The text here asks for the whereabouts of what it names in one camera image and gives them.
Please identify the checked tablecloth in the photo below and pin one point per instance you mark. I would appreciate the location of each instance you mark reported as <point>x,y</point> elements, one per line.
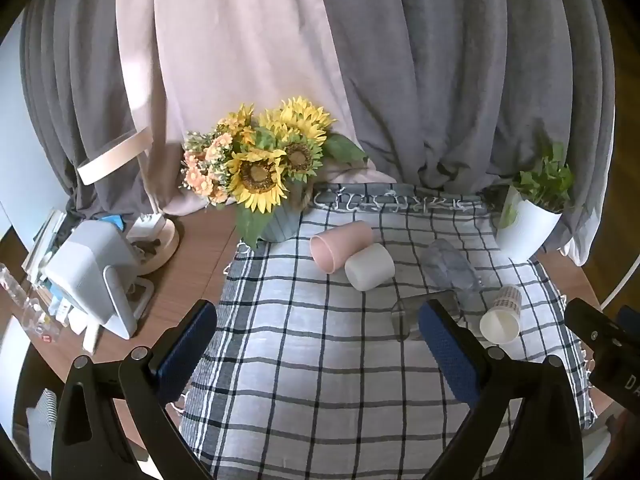
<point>310,360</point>

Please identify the grey curtain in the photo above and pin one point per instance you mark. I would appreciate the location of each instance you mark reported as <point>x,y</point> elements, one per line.
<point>450,70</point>

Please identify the grey ribbed vase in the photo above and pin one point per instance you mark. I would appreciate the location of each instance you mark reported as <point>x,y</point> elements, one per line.
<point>282,225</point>

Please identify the pink curtain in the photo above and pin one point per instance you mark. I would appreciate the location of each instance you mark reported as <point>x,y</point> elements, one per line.
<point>225,60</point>

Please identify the clear glass cup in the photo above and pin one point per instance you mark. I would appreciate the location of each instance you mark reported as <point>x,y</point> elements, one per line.
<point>407,312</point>

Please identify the clear plastic cup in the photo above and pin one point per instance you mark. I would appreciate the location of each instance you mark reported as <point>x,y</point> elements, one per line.
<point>452,267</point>

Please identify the white desk device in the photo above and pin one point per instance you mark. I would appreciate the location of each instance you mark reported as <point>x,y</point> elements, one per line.
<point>87,270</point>

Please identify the spiral notebook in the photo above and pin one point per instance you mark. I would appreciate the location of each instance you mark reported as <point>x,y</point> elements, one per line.
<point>42,425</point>

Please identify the clear plastic box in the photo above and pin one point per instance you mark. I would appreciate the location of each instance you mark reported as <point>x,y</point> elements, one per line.
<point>27,305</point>

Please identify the stack of books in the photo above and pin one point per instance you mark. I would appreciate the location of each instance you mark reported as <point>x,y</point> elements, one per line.
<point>45,245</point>

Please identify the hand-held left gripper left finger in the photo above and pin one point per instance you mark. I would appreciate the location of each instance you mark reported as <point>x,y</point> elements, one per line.
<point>187,347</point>

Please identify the patterned paper cup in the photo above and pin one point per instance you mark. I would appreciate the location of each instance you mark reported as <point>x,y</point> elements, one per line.
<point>502,317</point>

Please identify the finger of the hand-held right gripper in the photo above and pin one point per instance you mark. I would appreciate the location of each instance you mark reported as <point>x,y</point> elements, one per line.
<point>592,322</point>

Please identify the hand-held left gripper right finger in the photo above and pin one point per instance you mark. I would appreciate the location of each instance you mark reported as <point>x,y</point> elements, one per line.
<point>446,355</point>

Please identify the pink cup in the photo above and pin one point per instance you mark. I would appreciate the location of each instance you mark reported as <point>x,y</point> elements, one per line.
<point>336,246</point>

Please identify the white cup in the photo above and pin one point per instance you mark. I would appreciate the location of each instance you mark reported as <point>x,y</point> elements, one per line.
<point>369,268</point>

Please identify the sunflower bouquet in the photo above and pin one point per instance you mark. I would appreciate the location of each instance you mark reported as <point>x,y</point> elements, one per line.
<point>260,175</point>

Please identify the white pot with green plant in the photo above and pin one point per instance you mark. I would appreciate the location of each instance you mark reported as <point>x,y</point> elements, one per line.
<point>527,225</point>

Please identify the white round stand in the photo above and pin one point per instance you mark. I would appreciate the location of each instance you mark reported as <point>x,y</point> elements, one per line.
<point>160,242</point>

